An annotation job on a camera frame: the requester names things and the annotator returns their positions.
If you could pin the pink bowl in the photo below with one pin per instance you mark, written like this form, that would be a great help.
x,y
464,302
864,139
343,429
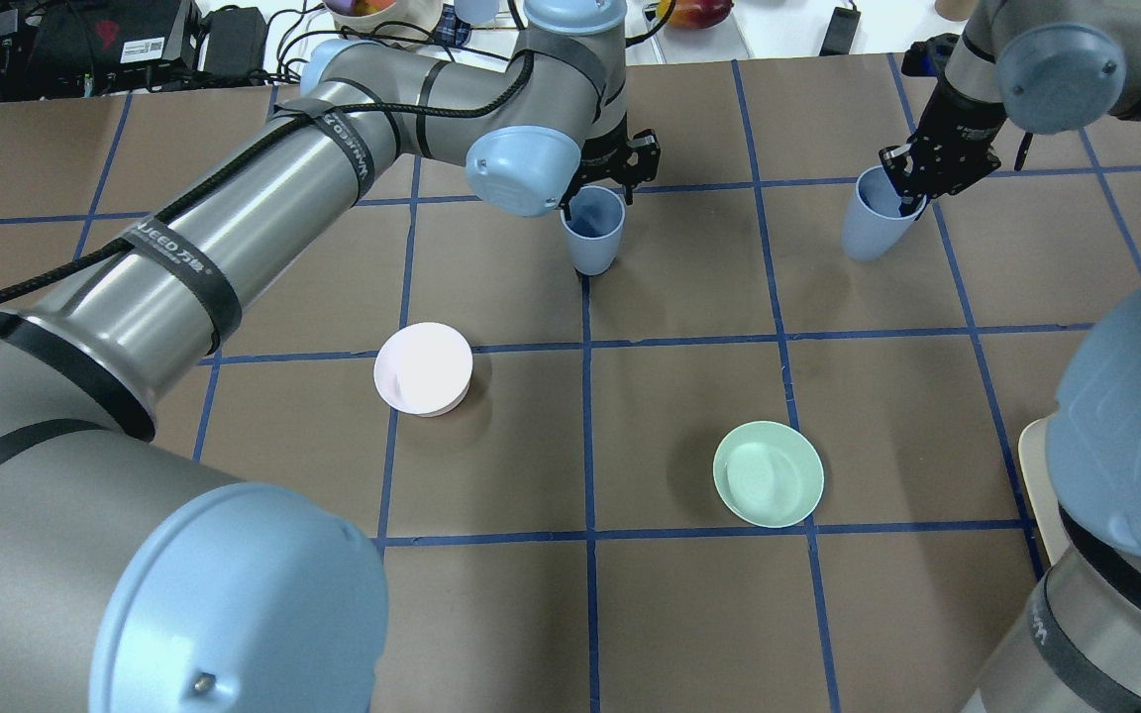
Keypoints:
x,y
424,370

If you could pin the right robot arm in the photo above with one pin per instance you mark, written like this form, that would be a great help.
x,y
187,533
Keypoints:
x,y
1049,67

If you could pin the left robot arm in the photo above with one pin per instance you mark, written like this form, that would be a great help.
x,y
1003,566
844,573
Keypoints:
x,y
136,580

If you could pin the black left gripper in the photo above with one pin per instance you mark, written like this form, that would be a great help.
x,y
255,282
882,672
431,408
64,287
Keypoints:
x,y
611,150

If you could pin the mint green bowl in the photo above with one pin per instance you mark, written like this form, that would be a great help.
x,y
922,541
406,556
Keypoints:
x,y
768,474

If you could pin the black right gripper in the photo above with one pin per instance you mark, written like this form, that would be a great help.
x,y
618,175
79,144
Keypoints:
x,y
958,127

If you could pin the black power adapter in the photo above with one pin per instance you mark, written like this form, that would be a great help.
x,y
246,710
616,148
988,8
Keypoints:
x,y
234,45

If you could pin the blue cup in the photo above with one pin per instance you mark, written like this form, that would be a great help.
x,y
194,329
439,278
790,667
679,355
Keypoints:
x,y
594,236
873,224

